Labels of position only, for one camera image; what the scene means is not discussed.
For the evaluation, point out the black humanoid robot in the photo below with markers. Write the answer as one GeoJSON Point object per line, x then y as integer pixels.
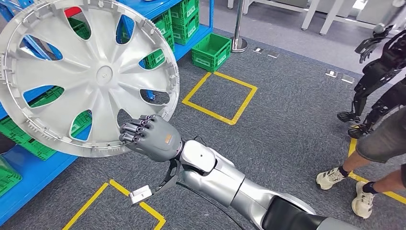
{"type": "Point", "coordinates": [377, 73]}

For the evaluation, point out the white table frame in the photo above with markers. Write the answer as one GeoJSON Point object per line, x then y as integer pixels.
{"type": "Point", "coordinates": [309, 16]}

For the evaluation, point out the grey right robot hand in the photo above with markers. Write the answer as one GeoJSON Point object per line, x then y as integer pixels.
{"type": "Point", "coordinates": [158, 139]}

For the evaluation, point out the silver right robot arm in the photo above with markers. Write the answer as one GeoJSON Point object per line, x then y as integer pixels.
{"type": "Point", "coordinates": [219, 181]}

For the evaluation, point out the floor socket plate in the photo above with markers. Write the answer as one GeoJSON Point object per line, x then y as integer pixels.
{"type": "Point", "coordinates": [348, 79]}
{"type": "Point", "coordinates": [273, 54]}
{"type": "Point", "coordinates": [331, 73]}
{"type": "Point", "coordinates": [258, 50]}

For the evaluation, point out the person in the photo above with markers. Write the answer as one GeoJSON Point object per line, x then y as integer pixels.
{"type": "Point", "coordinates": [380, 139]}

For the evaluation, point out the blue metal shelf rack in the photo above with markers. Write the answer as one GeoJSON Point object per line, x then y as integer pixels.
{"type": "Point", "coordinates": [31, 177]}
{"type": "Point", "coordinates": [149, 6]}

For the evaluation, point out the yellow floor tape square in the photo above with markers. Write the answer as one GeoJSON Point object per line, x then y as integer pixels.
{"type": "Point", "coordinates": [86, 204]}
{"type": "Point", "coordinates": [233, 122]}
{"type": "Point", "coordinates": [352, 149]}

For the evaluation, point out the chrome stanchion post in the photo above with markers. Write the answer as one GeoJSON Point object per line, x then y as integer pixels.
{"type": "Point", "coordinates": [238, 44]}

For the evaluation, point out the grey plastic wheel hubcap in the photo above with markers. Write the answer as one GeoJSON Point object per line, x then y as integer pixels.
{"type": "Point", "coordinates": [95, 95]}

